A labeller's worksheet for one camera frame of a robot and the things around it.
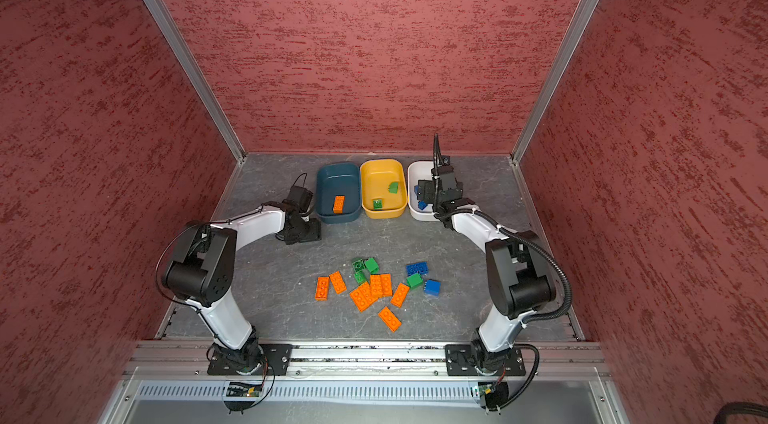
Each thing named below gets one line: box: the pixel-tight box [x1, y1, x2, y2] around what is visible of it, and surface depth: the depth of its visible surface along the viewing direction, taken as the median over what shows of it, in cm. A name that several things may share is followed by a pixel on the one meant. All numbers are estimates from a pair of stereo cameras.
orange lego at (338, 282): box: [329, 271, 347, 295], surface depth 89 cm
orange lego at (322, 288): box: [315, 276, 329, 301], surface depth 87 cm
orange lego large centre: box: [350, 282, 379, 313], surface depth 86 cm
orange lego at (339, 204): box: [333, 196, 345, 214], surface depth 105 cm
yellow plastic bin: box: [360, 159, 408, 219], surface depth 112 cm
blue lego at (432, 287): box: [424, 279, 441, 296], surface depth 87 cm
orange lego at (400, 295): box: [390, 283, 410, 308], surface depth 87 cm
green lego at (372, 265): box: [364, 257, 380, 274], surface depth 90 cm
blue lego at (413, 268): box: [406, 261, 429, 277], surface depth 91 cm
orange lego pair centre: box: [370, 273, 393, 298], surface depth 87 cm
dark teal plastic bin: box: [316, 163, 362, 224], surface depth 111 cm
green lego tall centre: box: [352, 258, 367, 283], surface depth 89 cm
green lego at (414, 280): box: [406, 273, 425, 288], surface depth 87 cm
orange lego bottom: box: [378, 306, 402, 333], surface depth 83 cm
